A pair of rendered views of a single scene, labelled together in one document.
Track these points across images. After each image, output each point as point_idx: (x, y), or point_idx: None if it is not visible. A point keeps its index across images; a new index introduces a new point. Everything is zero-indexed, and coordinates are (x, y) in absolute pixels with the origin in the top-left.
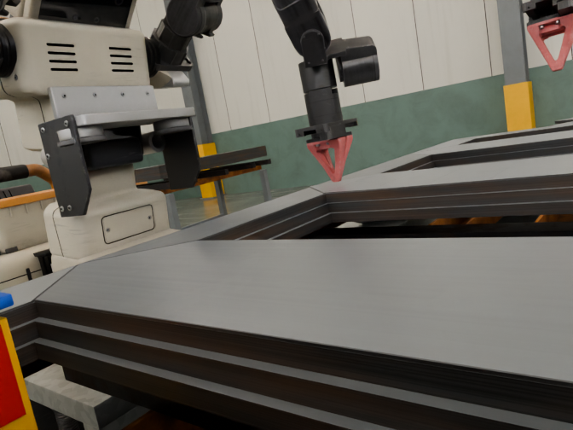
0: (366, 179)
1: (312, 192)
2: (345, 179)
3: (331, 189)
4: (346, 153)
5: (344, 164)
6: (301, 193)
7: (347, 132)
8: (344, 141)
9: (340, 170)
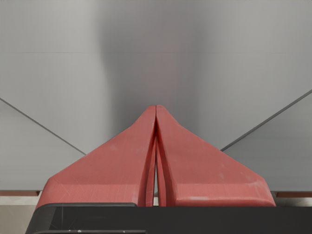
0: (93, 19)
1: (292, 123)
2: (56, 133)
3: (301, 60)
4: (131, 139)
5: (135, 122)
6: (279, 158)
7: (123, 227)
8: (195, 175)
9: (169, 115)
